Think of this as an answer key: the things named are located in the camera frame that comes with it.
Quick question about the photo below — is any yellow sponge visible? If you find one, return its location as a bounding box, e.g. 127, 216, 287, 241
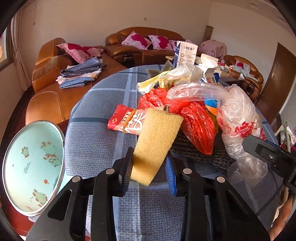
131, 108, 183, 186

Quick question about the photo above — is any mint cartoon trash bin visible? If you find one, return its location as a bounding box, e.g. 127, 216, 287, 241
2, 120, 65, 216

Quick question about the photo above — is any person's right hand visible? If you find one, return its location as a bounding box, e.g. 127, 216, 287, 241
268, 196, 293, 240

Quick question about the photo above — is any dark grey knitted cloth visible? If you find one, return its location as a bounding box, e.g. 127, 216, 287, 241
171, 131, 235, 176

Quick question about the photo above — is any clear plastic bag red print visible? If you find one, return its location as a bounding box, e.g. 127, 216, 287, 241
167, 82, 268, 187

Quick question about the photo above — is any blue plaid tablecloth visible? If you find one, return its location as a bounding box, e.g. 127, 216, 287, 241
59, 64, 286, 241

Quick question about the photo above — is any brown leather armchair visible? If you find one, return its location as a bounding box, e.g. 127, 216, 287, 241
224, 55, 263, 102

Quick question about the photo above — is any wooden coffee table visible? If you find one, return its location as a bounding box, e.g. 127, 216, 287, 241
219, 71, 244, 85

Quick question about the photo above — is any torn blue white milk carton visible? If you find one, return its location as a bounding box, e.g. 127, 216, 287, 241
195, 53, 221, 85

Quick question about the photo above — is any red white snack wrapper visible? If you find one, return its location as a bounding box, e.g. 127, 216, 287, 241
107, 104, 147, 135

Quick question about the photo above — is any orange leather chaise sofa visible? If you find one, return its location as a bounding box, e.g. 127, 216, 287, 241
25, 37, 128, 133

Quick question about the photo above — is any pink cloth covered stand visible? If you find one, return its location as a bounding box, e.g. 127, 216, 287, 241
198, 40, 227, 59

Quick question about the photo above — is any pale yellow plastic bag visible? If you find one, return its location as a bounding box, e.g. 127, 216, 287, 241
137, 63, 203, 94

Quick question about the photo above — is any folded blue plaid bedding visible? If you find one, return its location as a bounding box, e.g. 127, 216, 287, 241
56, 57, 106, 89

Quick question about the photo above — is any tall white blue carton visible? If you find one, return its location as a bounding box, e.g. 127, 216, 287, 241
173, 41, 198, 68

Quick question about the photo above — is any pink floral cushion right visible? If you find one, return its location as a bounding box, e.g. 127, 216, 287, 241
169, 40, 177, 51

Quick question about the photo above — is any pink floral cushion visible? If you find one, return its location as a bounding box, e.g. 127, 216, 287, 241
148, 35, 173, 51
121, 31, 152, 50
169, 40, 177, 51

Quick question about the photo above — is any pink floral pillow on chaise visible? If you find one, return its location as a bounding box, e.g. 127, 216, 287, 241
57, 43, 104, 64

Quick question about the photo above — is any pink floral cushion middle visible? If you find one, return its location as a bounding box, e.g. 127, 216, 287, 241
148, 35, 173, 51

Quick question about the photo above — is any brown leather sofa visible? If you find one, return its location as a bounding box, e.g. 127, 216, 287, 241
104, 27, 185, 67

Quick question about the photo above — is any pink floral cushion left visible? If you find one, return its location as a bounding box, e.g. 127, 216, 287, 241
121, 31, 152, 50

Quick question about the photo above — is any beige curtain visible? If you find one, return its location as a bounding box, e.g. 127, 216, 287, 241
11, 8, 32, 91

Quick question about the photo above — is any window with wooden frame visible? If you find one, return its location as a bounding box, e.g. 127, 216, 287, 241
0, 25, 14, 71

